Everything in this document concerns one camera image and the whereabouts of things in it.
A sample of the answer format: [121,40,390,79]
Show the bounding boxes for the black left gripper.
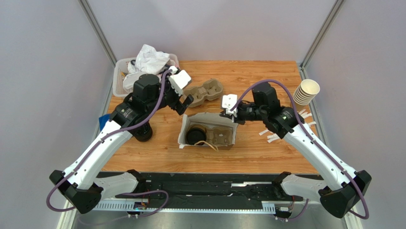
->
[147,69,194,115]

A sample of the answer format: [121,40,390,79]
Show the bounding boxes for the black plastic cup lid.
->
[185,125,207,146]

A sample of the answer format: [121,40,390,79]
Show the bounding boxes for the single cardboard cup carrier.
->
[206,126,233,146]

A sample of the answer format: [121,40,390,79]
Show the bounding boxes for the brown paper bag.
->
[178,112,238,150]

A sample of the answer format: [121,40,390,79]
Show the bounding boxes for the white straw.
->
[266,120,317,144]
[259,109,316,135]

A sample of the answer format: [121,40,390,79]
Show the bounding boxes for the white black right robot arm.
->
[221,80,372,219]

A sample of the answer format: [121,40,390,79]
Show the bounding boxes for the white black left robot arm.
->
[50,70,193,214]

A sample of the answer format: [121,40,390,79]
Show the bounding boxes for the cardboard cup carrier tray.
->
[183,79,223,107]

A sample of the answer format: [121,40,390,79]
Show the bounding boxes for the crumpled white paper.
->
[127,44,170,75]

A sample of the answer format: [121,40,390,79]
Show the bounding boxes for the pink white item in basket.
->
[122,72,144,93]

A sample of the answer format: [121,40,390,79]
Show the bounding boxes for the stack of paper cups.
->
[293,79,320,105]

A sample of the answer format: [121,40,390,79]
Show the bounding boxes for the white plastic basket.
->
[112,53,179,98]

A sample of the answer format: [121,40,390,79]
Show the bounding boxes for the blue folded cloth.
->
[98,114,110,131]

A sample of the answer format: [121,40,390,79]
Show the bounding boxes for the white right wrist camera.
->
[221,94,238,117]

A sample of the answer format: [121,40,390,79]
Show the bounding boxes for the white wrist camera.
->
[169,70,192,96]
[221,94,238,117]

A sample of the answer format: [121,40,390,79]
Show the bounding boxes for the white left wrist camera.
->
[169,70,192,96]

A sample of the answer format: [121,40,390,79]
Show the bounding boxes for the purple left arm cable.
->
[46,70,172,218]

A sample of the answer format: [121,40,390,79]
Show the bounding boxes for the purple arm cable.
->
[46,70,172,218]
[230,79,370,222]

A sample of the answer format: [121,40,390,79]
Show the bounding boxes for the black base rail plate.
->
[96,172,305,212]

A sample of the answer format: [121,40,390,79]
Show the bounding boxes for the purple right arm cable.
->
[230,79,370,222]

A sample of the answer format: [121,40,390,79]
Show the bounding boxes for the aluminium frame rail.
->
[57,177,364,229]

